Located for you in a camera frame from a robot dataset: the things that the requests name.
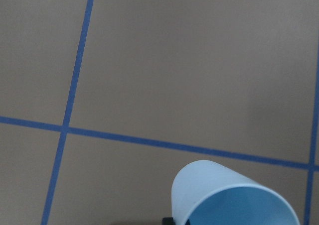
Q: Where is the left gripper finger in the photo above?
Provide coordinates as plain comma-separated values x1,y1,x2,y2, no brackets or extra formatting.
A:
162,217,174,225

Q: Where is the blue plastic cup front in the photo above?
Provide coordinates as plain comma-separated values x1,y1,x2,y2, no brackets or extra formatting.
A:
171,160,300,225

